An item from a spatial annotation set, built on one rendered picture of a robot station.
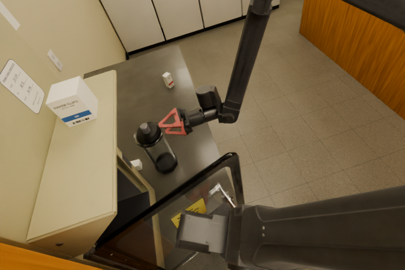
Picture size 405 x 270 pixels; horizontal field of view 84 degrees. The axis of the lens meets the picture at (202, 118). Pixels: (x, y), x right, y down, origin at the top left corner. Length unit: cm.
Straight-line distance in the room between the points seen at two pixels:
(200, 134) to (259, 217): 81
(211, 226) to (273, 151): 174
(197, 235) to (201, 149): 67
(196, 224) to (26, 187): 24
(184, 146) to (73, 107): 68
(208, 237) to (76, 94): 30
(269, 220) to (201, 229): 14
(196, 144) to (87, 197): 73
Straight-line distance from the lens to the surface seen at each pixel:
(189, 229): 37
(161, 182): 98
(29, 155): 42
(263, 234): 26
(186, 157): 100
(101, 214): 33
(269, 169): 200
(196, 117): 77
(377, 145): 233
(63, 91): 43
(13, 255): 23
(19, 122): 42
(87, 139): 41
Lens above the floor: 177
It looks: 48 degrees down
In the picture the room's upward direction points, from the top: 16 degrees counter-clockwise
